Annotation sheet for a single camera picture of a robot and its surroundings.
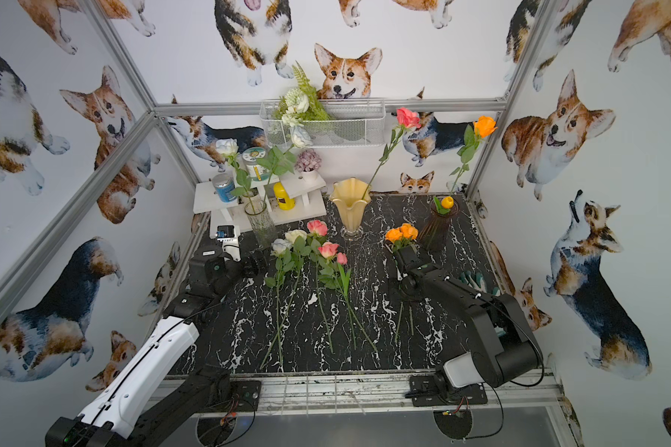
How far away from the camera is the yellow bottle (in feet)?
3.55

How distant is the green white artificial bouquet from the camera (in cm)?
79

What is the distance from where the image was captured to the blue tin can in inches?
37.9

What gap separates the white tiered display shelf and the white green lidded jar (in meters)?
0.02

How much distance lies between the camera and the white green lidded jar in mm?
912

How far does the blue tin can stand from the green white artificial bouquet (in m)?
0.31
